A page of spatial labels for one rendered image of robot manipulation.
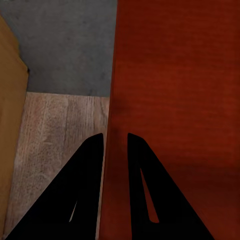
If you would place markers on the door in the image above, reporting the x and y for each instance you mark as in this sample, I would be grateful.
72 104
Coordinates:
13 84

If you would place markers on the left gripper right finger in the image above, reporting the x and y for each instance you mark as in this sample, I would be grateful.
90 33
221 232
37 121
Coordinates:
177 218

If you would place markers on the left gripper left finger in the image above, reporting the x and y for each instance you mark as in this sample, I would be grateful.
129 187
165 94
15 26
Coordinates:
68 207

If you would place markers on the storage box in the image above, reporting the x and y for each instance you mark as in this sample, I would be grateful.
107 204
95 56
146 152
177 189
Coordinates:
176 83

